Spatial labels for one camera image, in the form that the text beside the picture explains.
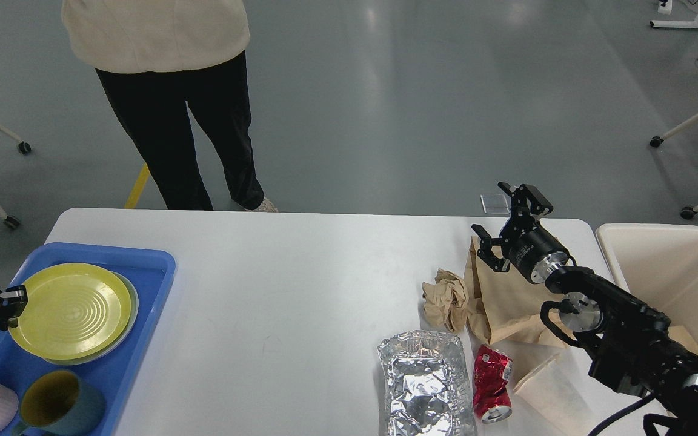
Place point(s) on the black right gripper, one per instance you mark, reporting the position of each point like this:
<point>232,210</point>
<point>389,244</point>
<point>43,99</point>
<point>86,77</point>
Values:
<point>525,244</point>

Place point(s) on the yellow plastic plate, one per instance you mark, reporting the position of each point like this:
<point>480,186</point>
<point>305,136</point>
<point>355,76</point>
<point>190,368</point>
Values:
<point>73,310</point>

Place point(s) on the dark teal mug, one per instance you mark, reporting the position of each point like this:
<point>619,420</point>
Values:
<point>60,403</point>

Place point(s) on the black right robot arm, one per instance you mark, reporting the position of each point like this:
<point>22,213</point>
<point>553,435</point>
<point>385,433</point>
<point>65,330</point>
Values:
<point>627,340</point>

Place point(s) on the brown paper bag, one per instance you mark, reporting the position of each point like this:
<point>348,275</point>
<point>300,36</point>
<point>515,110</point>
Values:
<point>504,306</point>

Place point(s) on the crumpled brown paper ball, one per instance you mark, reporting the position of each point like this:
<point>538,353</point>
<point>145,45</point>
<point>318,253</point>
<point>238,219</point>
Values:
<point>445,301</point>

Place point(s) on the pale green plate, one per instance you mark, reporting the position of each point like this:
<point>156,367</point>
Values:
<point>131,319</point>

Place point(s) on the blue plastic tray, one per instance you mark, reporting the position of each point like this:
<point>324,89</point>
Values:
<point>151,272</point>

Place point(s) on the white paper cup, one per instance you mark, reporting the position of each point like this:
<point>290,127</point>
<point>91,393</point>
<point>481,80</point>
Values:
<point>549,391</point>

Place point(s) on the crushed red soda can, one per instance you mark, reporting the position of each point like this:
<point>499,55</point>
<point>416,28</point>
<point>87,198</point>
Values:
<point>491,375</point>

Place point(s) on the beige plastic bin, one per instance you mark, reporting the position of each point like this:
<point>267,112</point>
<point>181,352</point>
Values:
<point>658,264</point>

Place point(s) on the aluminium foil tray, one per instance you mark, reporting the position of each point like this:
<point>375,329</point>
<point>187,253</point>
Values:
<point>426,385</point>

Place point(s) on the person in black trousers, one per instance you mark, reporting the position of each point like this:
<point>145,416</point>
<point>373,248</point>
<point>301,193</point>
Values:
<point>163,64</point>

